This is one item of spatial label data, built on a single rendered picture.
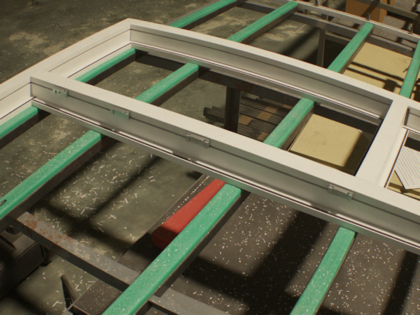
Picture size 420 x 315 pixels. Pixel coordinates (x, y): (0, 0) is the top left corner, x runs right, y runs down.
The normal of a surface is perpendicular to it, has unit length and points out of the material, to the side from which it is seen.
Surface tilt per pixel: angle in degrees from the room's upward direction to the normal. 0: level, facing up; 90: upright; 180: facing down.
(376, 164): 0
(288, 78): 90
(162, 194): 0
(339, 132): 0
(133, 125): 90
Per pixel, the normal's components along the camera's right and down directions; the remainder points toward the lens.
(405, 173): 0.04, -0.83
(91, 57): 0.85, 0.32
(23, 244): 0.63, -0.36
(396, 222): -0.52, 0.47
